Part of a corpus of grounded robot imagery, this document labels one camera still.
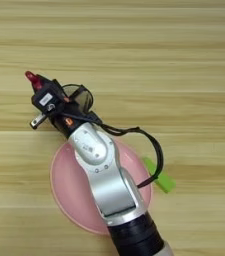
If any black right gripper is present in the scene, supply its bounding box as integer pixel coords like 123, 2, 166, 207
29, 73, 102, 139

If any black mesh pen cup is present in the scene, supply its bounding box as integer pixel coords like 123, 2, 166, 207
60, 83, 95, 116

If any pink oval plate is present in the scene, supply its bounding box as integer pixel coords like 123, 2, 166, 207
49, 138, 154, 236

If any green rectangular block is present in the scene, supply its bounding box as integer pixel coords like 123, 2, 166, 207
142, 156, 177, 194

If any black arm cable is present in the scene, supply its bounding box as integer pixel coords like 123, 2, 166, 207
52, 109, 165, 190

